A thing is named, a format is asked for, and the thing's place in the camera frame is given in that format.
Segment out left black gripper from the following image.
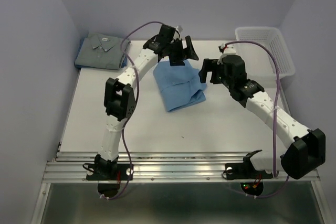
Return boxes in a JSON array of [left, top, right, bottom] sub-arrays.
[[166, 36, 198, 66]]

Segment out light blue long sleeve shirt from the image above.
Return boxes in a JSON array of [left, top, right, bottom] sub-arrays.
[[153, 60, 207, 112]]

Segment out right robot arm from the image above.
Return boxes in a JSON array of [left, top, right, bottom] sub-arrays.
[[199, 55, 326, 180]]

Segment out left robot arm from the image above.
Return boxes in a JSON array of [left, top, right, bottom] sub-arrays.
[[87, 24, 198, 181]]

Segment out white plastic basket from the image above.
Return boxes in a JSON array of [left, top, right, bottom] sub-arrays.
[[234, 26, 296, 81]]

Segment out folded blue shirt underneath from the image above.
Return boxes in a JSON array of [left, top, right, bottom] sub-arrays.
[[76, 36, 130, 68]]

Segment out folded grey shirt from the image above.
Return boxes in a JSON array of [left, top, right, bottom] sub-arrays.
[[75, 31, 131, 71]]

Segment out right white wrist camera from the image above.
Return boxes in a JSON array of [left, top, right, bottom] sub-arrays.
[[217, 44, 236, 65]]

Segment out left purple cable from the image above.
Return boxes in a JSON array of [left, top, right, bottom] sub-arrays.
[[97, 20, 166, 200]]

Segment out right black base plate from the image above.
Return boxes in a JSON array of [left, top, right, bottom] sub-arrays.
[[222, 162, 273, 180]]

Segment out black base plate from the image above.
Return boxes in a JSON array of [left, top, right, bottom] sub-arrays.
[[83, 163, 133, 182], [222, 162, 273, 180]]

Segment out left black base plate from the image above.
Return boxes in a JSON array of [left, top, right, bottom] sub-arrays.
[[83, 163, 133, 182]]

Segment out aluminium rail frame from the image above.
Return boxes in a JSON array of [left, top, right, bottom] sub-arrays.
[[32, 71, 333, 223]]

